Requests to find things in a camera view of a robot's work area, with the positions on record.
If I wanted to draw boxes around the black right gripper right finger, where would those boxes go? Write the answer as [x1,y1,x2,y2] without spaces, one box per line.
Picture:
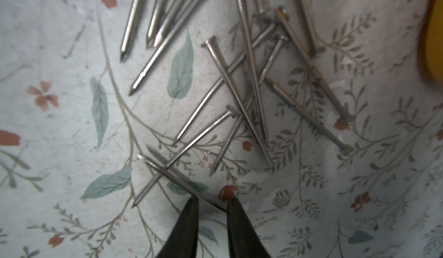
[226,197,271,258]

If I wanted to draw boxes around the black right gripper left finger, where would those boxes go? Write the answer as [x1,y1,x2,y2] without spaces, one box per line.
[157,196,199,258]

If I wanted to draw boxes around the steel nail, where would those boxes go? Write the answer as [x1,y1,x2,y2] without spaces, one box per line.
[137,153,227,212]
[202,36,274,171]
[274,7,355,123]
[264,77,353,155]
[236,0,268,141]
[131,109,236,208]

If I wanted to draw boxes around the yellow plastic storage box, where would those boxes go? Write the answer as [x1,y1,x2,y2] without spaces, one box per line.
[417,0,443,87]

